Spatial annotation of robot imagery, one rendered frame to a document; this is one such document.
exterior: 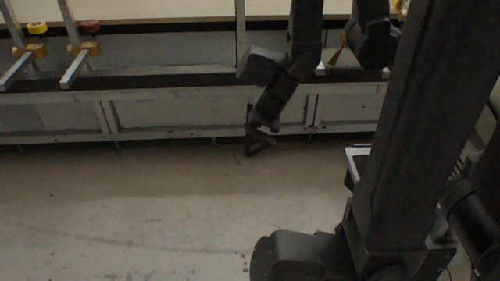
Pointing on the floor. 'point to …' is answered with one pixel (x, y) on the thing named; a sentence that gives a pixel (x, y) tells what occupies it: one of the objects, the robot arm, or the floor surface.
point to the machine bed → (176, 111)
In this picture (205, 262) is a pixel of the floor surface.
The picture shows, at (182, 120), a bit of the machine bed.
